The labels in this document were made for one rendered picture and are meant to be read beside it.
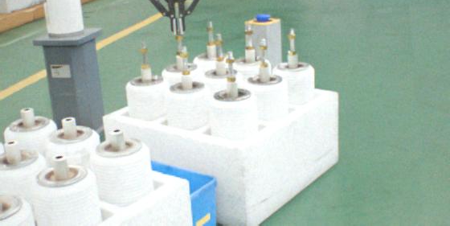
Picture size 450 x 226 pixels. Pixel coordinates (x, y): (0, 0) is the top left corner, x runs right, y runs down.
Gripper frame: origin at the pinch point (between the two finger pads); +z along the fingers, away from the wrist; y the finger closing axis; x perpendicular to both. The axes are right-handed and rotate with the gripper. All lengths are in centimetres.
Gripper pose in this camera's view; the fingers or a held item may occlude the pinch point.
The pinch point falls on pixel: (177, 26)
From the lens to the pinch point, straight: 138.3
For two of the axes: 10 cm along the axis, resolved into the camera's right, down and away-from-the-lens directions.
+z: 0.6, 9.5, 3.1
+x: -0.2, 3.1, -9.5
